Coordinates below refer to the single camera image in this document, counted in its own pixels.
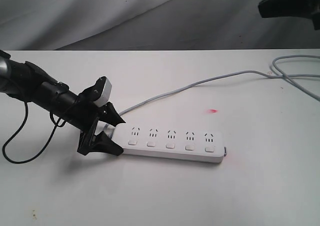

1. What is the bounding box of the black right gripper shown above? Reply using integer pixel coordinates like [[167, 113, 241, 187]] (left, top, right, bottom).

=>
[[258, 0, 320, 30]]

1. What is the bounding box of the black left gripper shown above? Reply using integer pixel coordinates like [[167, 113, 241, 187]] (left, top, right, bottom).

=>
[[59, 95, 125, 156]]

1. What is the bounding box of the white five-outlet power strip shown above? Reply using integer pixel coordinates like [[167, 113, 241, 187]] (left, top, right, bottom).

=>
[[111, 124, 227, 164]]

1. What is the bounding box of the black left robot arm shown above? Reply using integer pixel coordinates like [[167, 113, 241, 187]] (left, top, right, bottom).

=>
[[0, 51, 124, 156]]

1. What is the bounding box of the grey backdrop cloth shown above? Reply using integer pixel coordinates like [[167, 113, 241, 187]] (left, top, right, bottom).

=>
[[0, 0, 320, 50]]

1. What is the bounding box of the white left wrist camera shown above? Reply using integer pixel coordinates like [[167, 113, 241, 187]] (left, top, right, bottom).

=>
[[80, 76, 112, 108]]

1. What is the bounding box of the grey power cable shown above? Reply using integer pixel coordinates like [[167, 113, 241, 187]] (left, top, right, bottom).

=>
[[103, 54, 320, 134]]

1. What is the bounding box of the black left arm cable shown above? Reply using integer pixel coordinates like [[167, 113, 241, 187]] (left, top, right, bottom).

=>
[[1, 78, 68, 164]]

